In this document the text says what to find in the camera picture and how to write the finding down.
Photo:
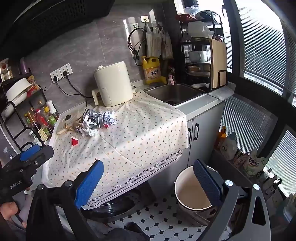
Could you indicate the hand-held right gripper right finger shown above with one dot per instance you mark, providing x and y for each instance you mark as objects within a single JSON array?
[{"x": 208, "y": 183}]

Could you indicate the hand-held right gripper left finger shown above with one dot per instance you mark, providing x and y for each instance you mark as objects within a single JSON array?
[{"x": 89, "y": 183}]

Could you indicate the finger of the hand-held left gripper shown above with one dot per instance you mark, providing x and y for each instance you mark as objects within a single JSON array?
[
  {"x": 29, "y": 153},
  {"x": 45, "y": 153}
]

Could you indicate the white bucket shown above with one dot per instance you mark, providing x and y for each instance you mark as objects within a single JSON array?
[{"x": 189, "y": 192}]

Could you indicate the silver foil packet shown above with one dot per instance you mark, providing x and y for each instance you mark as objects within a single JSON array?
[{"x": 92, "y": 119}]

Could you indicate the person's left hand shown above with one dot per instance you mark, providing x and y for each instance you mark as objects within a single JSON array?
[{"x": 7, "y": 209}]

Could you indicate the red paper wrapper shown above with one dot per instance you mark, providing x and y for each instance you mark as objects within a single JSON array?
[{"x": 74, "y": 141}]

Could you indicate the bottle with orange liquid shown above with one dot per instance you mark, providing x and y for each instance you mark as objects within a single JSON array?
[{"x": 42, "y": 120}]

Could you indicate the washing machine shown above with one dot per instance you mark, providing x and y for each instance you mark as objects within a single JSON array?
[{"x": 120, "y": 206}]

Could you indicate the brown wrappers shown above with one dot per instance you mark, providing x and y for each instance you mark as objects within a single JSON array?
[{"x": 74, "y": 125}]

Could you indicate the white laundry detergent bottle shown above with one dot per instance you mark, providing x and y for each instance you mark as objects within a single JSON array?
[{"x": 229, "y": 147}]

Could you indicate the black spice rack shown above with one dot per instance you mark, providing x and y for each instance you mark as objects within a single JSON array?
[{"x": 13, "y": 109}]

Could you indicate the detergent refill bag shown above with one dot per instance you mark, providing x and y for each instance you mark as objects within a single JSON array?
[{"x": 254, "y": 162}]

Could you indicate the floral white tablecloth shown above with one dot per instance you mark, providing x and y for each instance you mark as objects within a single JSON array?
[{"x": 129, "y": 143}]

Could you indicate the grey sink cabinet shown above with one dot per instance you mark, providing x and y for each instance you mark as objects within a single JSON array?
[{"x": 205, "y": 120}]

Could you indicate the white bowl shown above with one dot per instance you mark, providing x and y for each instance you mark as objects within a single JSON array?
[{"x": 18, "y": 89}]

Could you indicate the purple cup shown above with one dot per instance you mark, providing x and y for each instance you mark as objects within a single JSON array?
[{"x": 24, "y": 67}]

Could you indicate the white cloth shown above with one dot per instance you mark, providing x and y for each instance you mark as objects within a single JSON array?
[{"x": 220, "y": 93}]

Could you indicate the steel sink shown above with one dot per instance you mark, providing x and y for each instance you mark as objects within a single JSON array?
[{"x": 175, "y": 93}]

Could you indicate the cream air fryer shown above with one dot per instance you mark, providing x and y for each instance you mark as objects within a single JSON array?
[{"x": 113, "y": 85}]

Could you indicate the small pink bottle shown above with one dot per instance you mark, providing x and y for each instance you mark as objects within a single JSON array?
[{"x": 171, "y": 77}]

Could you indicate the steel pot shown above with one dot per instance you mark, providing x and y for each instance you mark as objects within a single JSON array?
[{"x": 198, "y": 67}]

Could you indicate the black dish rack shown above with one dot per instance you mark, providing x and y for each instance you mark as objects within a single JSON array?
[{"x": 183, "y": 69}]

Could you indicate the wooden cutting board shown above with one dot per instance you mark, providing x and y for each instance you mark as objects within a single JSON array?
[{"x": 218, "y": 64}]

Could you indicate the yellow dish soap bottle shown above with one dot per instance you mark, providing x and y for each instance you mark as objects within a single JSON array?
[{"x": 152, "y": 71}]

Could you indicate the white enamel pot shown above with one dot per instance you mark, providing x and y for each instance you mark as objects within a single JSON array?
[{"x": 197, "y": 56}]

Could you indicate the black range hood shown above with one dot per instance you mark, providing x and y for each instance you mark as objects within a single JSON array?
[{"x": 46, "y": 18}]

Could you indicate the hanging clear packet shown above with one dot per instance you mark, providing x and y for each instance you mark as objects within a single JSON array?
[{"x": 167, "y": 46}]

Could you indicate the white plastic container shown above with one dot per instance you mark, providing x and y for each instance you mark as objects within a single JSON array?
[{"x": 198, "y": 30}]

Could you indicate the window blinds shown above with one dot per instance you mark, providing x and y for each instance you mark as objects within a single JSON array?
[{"x": 259, "y": 34}]

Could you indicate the clear plastic bag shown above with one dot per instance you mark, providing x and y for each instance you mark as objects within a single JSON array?
[{"x": 192, "y": 10}]

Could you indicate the wall socket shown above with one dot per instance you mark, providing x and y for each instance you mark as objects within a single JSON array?
[
  {"x": 55, "y": 74},
  {"x": 66, "y": 70}
]

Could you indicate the wall hook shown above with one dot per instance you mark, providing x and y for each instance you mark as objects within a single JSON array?
[{"x": 144, "y": 19}]

